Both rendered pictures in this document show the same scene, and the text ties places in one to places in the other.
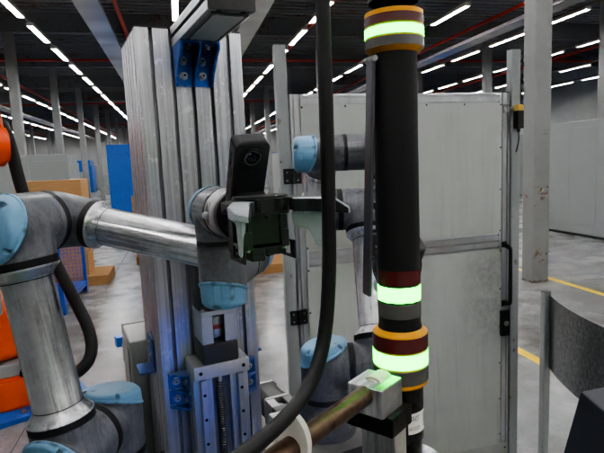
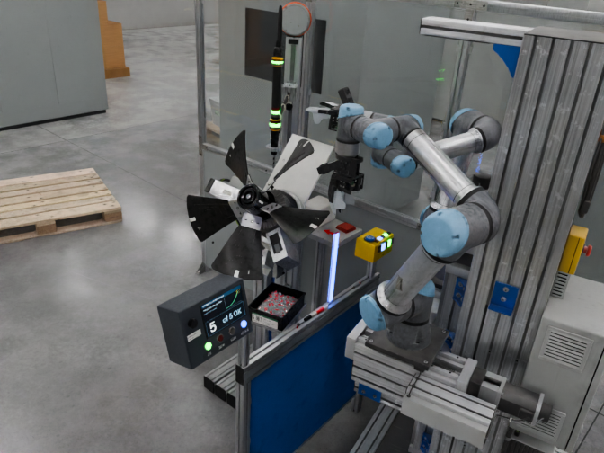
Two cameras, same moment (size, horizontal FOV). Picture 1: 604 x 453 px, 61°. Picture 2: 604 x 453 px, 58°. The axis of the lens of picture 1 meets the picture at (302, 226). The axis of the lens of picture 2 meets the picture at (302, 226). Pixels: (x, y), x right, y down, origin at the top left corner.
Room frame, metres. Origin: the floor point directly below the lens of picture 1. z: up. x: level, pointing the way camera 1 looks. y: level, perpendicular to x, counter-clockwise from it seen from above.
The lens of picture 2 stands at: (2.23, -1.25, 2.20)
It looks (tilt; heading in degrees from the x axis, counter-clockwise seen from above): 27 degrees down; 144
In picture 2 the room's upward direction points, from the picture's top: 4 degrees clockwise
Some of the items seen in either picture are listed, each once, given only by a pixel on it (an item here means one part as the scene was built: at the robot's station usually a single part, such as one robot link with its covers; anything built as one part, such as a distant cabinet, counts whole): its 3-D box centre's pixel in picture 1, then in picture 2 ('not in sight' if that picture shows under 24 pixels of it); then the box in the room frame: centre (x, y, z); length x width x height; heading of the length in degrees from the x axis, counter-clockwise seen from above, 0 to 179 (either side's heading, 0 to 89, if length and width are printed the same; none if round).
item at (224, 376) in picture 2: not in sight; (271, 372); (0.21, 0.08, 0.04); 0.62 x 0.45 x 0.08; 106
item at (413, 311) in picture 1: (399, 306); not in sight; (0.40, -0.07, 1.59); 0.03 x 0.03 x 0.01
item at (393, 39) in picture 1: (394, 45); not in sight; (0.40, -0.07, 1.79); 0.04 x 0.04 x 0.01
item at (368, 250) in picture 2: not in sight; (374, 245); (0.66, 0.31, 1.02); 0.16 x 0.10 x 0.11; 106
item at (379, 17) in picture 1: (394, 22); not in sight; (0.40, -0.07, 1.81); 0.04 x 0.04 x 0.01
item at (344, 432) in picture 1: (325, 410); (410, 324); (1.23, -0.04, 1.09); 0.15 x 0.15 x 0.10
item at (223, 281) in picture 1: (226, 270); (384, 153); (0.83, 0.13, 1.54); 0.11 x 0.08 x 0.11; 166
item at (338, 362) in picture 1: (326, 365); (413, 296); (1.23, -0.05, 1.20); 0.13 x 0.12 x 0.14; 90
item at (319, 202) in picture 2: not in sight; (315, 210); (0.05, 0.43, 0.92); 0.17 x 0.16 x 0.11; 106
